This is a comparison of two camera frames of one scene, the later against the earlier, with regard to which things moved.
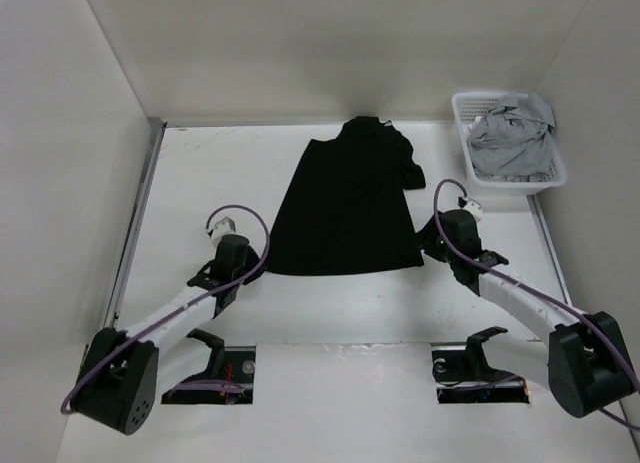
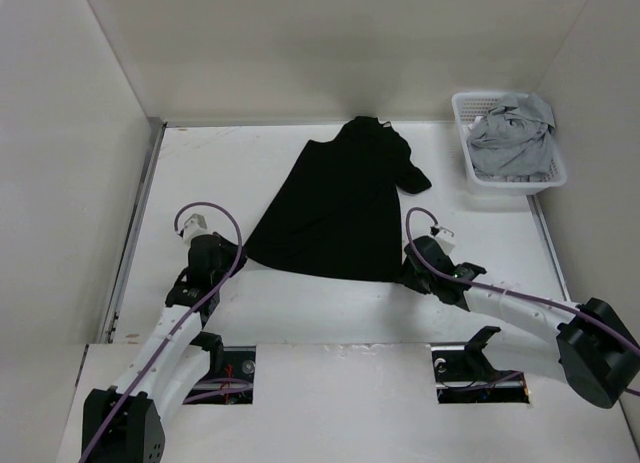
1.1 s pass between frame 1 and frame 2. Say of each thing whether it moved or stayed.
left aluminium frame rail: stayed
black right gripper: moved
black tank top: stayed
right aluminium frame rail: stayed
